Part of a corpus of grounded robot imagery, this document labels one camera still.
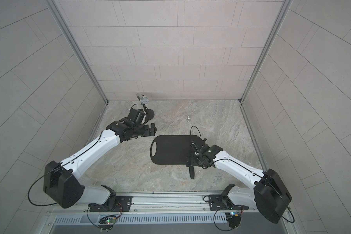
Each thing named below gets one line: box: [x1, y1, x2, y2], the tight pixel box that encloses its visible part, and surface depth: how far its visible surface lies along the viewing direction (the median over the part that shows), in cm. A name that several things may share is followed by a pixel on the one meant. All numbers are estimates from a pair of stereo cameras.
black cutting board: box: [150, 134, 198, 165], surface depth 95 cm
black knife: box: [189, 165, 195, 180], surface depth 82 cm
